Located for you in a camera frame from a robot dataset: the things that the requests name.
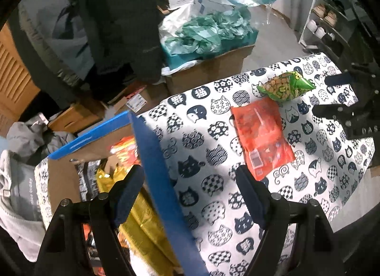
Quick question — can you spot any person in dark jacket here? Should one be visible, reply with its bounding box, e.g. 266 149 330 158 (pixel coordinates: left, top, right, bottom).
18 0 170 108

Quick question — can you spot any white grey garment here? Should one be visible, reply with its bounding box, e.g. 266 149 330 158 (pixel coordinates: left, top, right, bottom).
0 149 48 247

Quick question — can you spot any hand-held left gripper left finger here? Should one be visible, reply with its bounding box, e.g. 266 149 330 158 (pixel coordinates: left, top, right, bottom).
34 164 146 276

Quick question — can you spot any green snack bag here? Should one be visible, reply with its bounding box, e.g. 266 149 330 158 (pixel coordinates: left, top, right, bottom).
257 71 317 104

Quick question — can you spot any small brown cardboard box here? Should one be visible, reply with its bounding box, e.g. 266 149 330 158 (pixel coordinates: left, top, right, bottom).
47 100 105 135

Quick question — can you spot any blue cardboard box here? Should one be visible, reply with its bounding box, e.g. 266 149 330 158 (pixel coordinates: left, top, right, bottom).
47 110 209 276

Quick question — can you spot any shoe rack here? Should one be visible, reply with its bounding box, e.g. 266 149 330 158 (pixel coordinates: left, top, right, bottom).
298 0 363 57

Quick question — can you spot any flat cardboard box with label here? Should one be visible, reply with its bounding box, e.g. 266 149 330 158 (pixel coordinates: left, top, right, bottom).
106 83 152 114

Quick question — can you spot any cat print cloth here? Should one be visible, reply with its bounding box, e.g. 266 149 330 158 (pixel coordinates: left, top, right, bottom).
34 52 376 276

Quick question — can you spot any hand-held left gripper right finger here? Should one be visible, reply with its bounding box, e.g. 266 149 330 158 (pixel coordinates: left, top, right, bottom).
235 165 346 276

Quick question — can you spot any grey clothing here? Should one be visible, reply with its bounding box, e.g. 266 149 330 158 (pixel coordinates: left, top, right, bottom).
6 115 78 164

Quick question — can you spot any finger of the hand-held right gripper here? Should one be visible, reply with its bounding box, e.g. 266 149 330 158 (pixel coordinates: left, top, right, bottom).
324 63 380 87
312 102 362 123

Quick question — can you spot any silver snack packet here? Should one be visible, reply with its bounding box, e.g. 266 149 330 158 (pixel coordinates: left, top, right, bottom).
77 160 100 203

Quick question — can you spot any large brown cardboard box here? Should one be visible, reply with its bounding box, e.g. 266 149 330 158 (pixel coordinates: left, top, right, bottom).
162 44 256 96

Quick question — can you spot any wooden cabinet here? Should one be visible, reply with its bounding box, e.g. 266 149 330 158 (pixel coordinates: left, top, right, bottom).
0 22 41 123

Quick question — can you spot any gold snack packet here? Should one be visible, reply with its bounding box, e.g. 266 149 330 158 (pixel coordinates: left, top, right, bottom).
96 165 182 276

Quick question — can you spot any orange snack packet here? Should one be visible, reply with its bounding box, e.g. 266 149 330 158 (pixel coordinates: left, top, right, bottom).
111 136 139 167

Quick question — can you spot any pile of teal plastic bags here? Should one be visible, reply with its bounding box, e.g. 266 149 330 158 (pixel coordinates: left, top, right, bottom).
164 7 259 57

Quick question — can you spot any red snack packet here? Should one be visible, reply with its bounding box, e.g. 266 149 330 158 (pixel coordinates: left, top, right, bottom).
230 97 296 181

